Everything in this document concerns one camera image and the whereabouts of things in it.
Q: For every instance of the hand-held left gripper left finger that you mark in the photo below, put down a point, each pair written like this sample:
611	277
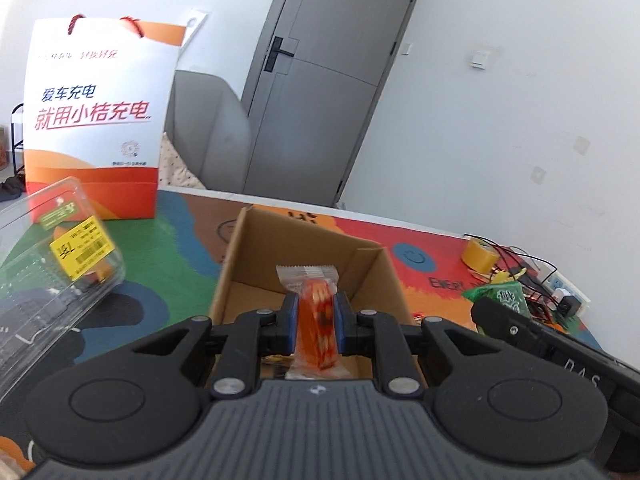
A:
291	324

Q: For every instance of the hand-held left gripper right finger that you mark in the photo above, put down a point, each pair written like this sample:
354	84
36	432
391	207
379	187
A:
342	324

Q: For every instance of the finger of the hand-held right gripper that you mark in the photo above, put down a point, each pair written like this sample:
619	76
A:
510	327

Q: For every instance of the orange snack packet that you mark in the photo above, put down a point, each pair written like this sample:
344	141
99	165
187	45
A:
317	320

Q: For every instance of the green snack packet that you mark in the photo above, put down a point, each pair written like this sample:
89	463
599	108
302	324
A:
500	296

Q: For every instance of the brown cardboard box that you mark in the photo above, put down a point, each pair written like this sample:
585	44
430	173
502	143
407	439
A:
260	255

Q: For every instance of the yellow toy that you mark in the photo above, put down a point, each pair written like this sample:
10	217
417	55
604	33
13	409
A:
509	276

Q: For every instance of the black charger plug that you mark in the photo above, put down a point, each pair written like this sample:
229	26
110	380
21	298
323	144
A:
567	306

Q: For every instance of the white power strip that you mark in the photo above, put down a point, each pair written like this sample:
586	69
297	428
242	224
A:
567	292

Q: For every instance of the yellow tape roll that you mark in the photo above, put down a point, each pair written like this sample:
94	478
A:
479	256

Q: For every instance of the colourful printed table mat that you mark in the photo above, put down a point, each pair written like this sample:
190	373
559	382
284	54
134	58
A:
175	270

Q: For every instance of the dotted beige cushion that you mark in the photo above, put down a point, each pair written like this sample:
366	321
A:
177	170

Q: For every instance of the grey chair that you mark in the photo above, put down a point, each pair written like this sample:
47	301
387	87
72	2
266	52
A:
215	130

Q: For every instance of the grey door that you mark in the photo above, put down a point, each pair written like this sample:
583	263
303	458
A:
320	85

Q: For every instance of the clear plastic clamshell container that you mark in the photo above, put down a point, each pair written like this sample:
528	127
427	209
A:
45	280

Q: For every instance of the white and orange paper bag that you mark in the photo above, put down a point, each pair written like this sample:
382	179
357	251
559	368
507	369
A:
95	160

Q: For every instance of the dark slippers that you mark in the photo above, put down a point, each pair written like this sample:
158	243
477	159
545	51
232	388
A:
10	190

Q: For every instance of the black metal rack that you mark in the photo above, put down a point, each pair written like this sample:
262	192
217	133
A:
17	135

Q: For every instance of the clear wall hook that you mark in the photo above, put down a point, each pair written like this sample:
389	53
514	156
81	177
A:
581	145
539	174

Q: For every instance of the white light switch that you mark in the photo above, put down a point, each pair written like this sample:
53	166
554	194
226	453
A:
481	58

